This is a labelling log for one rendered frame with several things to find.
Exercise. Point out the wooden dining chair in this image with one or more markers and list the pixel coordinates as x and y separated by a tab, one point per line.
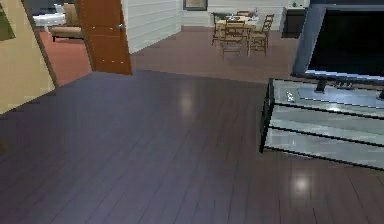
260	36
218	26
245	13
232	37

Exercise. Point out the wooden dining table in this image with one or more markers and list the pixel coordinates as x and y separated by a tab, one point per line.
237	22

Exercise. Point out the brown wooden room door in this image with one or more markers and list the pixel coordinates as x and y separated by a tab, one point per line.
105	36

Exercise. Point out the dark cabinet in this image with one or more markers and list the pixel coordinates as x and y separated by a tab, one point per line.
294	20

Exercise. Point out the tan sofa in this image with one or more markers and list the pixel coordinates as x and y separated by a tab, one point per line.
68	25

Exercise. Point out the black television set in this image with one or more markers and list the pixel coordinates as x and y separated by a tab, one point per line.
346	41

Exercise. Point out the dark framed wall picture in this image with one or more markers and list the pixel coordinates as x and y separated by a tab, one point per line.
195	4

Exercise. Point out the glass television stand black frame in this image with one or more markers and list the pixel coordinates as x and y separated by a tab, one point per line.
328	125

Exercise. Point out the green framed wall picture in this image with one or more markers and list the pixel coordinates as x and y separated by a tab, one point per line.
6	26

